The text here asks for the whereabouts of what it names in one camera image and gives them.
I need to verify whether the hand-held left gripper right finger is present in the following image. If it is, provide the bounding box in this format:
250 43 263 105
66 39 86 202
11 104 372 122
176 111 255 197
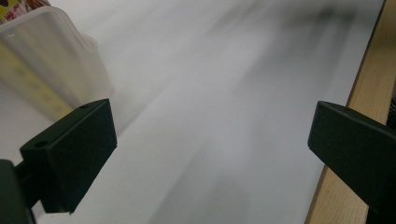
306 100 396 218

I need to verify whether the yellow spout pouch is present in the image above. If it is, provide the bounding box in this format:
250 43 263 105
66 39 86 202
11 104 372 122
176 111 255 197
0 39 75 122

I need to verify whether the clear plastic container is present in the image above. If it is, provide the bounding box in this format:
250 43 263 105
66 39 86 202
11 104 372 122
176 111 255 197
0 5 115 123

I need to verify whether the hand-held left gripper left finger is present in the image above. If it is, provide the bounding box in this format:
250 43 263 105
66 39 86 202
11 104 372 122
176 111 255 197
20 98 119 216

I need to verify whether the small brown and gold packet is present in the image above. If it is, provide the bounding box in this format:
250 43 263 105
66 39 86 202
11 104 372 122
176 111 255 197
0 0 51 25

